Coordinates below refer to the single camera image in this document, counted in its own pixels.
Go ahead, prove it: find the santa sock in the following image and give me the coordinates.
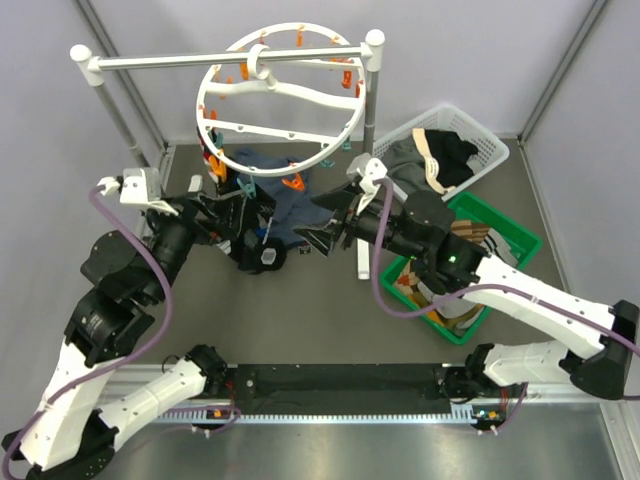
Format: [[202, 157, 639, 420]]
[[209, 153, 228, 195], [199, 136, 211, 171]]

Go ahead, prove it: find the green plastic bin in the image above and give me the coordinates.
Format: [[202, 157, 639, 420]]
[[380, 193, 542, 345]]

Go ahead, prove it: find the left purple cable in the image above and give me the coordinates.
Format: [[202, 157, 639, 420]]
[[0, 182, 242, 476]]

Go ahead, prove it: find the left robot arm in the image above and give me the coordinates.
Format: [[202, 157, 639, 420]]
[[2, 191, 275, 479]]

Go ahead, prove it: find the black grip sock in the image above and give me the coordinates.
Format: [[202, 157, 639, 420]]
[[236, 232, 286, 275], [249, 203, 287, 273]]

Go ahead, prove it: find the white round clip hanger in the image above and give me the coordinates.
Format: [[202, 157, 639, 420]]
[[205, 32, 357, 161]]

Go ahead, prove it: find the orange clothespin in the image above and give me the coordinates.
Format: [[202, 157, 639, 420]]
[[281, 172, 306, 192]]

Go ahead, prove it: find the blue cloth on floor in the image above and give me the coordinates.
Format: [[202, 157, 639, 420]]
[[232, 146, 332, 254]]

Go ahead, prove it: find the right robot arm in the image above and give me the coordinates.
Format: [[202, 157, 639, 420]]
[[295, 184, 639, 400]]

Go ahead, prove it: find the pile of socks in bin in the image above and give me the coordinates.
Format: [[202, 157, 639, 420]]
[[393, 219, 518, 330]]

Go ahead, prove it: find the white plastic laundry basket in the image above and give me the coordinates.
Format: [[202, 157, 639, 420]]
[[373, 104, 509, 202]]

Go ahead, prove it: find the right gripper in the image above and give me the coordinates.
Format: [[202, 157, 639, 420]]
[[294, 180, 425, 262]]

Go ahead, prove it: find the grey cloth in basket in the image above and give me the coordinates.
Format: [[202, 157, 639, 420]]
[[382, 149, 435, 195]]

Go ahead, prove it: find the white metal drying rack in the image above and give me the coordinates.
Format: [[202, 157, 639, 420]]
[[68, 28, 386, 281]]

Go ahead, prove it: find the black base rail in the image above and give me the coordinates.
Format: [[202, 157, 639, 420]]
[[225, 363, 478, 400]]

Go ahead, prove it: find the black cloth in basket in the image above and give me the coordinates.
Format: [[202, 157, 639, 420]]
[[425, 129, 479, 188]]

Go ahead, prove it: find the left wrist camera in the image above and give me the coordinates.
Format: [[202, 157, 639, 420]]
[[97, 167, 179, 216]]

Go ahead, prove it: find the teal clothespin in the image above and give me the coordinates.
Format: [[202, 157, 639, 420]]
[[236, 177, 257, 198]]

